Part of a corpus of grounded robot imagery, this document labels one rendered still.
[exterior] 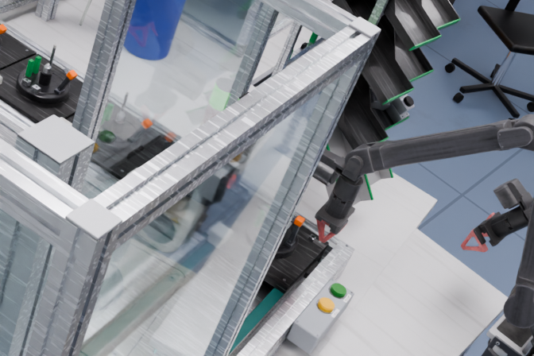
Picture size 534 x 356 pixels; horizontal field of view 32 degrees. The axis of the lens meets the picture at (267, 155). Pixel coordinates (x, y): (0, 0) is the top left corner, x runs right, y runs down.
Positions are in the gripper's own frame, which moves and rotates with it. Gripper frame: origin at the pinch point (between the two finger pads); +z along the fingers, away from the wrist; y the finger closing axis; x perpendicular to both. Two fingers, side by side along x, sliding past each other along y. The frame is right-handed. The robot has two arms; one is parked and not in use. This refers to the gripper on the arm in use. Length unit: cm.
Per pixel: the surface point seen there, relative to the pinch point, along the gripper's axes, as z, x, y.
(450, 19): -45, -3, -47
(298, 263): 9.1, -2.6, 1.9
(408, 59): -31, -8, -45
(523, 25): 58, -9, -344
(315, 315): 10.3, 8.4, 13.2
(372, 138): -13.7, -4.8, -29.6
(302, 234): 9.1, -6.8, -8.6
